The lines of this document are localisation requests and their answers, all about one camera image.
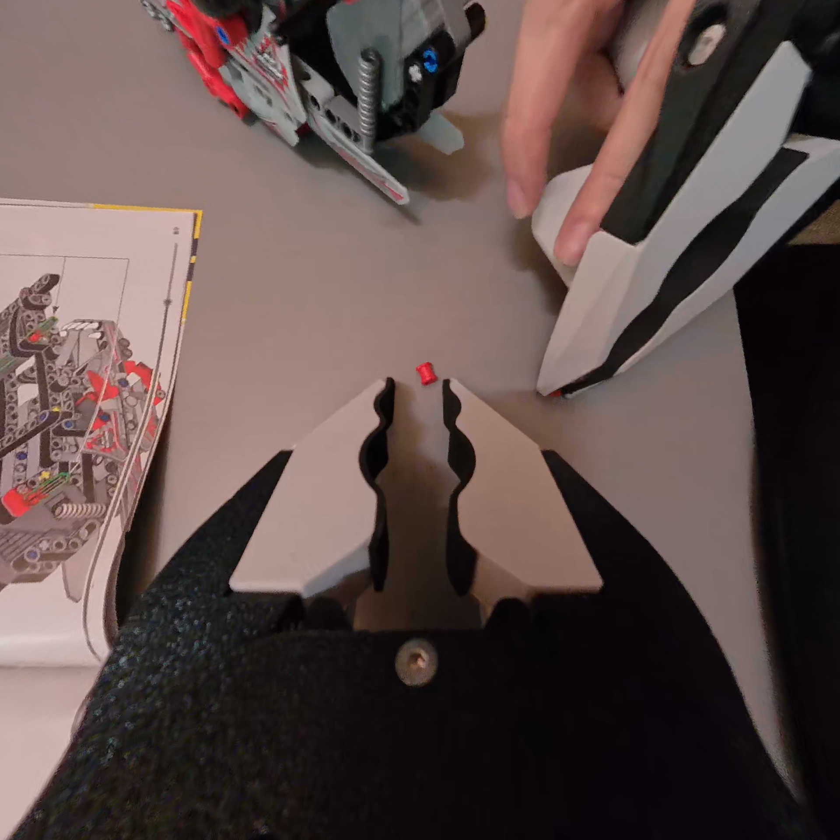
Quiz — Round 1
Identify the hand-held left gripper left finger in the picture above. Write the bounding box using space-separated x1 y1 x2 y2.
230 377 398 631

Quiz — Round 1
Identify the person's right hand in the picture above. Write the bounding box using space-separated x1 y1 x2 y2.
500 0 698 266

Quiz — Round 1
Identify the building brick toy vehicle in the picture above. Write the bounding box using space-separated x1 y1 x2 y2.
141 0 488 206

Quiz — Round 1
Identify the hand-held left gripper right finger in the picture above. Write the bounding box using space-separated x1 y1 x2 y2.
441 378 604 629

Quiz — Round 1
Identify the person's black clothing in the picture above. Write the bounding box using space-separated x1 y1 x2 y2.
734 243 840 840

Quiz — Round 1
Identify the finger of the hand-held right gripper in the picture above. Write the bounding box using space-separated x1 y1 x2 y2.
573 133 840 400
535 39 815 395

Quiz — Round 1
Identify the toy instruction booklet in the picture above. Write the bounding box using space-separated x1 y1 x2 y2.
0 199 203 668

